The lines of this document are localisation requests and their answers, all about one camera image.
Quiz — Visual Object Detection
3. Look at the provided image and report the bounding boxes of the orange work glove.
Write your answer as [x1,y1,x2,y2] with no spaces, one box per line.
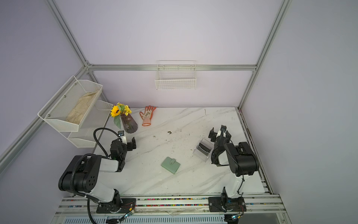
[139,105,157,127]

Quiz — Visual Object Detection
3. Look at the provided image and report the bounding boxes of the white mesh lower shelf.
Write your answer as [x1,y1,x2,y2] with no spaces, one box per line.
[61,100,112,148]

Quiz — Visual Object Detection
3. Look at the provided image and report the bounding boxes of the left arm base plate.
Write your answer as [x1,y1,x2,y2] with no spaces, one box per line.
[96,198,137,214]

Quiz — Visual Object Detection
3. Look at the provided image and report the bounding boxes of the white wire wall basket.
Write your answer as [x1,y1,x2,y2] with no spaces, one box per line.
[155,60,197,91]

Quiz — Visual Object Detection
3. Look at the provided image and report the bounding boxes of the stack of dark cards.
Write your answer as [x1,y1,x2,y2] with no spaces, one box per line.
[197,141,212,155]

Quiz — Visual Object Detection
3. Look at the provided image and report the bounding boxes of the white mesh upper shelf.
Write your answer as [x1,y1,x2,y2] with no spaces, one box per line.
[37,76,103,132]

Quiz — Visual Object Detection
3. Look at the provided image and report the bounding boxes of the clear acrylic card box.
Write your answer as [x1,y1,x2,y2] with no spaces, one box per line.
[193,138,214,162]

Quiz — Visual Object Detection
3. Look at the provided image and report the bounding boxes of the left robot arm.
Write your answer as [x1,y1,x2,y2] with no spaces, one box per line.
[58,127,137,213]

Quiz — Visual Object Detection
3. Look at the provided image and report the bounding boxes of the dark glass vase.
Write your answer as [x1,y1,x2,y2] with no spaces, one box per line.
[120,113,138,133]

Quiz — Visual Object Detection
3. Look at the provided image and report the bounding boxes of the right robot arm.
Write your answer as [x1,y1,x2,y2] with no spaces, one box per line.
[208,125,260,212]

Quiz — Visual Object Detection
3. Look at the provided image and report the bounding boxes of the aluminium front rail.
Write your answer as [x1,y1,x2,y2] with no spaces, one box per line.
[55,195,287,216]

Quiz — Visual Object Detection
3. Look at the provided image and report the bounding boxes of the yellow sunflower bouquet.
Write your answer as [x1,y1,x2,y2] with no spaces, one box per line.
[110,103,132,117]

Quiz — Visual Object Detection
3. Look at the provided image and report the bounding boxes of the beige cloth in shelf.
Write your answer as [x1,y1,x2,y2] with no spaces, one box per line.
[65,91,98,125]

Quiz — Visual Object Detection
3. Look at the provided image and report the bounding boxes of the green card holder wallet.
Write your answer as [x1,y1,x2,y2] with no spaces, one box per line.
[161,157,180,174]

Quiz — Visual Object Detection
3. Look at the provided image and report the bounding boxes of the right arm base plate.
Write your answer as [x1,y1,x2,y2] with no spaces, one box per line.
[208,197,247,212]

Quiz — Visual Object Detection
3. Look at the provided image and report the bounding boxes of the white mesh shelf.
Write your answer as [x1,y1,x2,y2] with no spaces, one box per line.
[61,100,112,148]
[37,76,103,132]

